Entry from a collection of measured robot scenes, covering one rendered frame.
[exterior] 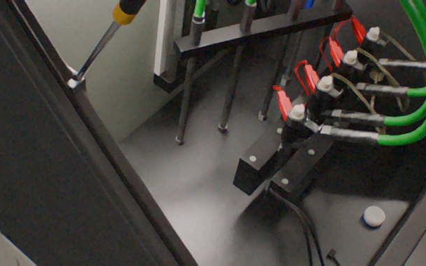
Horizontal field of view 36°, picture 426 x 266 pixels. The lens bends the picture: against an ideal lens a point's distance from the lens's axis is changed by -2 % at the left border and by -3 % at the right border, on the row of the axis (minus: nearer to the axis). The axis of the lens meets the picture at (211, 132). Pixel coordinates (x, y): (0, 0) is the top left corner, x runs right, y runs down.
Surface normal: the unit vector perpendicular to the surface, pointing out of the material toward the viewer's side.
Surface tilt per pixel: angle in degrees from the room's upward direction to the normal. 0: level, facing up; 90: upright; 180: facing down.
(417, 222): 0
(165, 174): 0
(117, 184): 43
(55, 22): 90
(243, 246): 0
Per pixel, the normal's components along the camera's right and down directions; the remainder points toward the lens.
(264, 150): 0.12, -0.60
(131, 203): 0.62, -0.07
